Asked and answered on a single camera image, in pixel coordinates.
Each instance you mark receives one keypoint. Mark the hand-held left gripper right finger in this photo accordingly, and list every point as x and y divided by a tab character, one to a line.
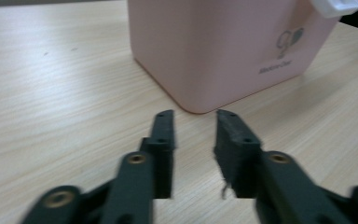
239	161

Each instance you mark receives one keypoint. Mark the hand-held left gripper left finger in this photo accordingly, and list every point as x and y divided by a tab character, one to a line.
161	161

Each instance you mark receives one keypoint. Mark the pink plastic storage box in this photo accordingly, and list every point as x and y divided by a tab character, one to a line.
199	46

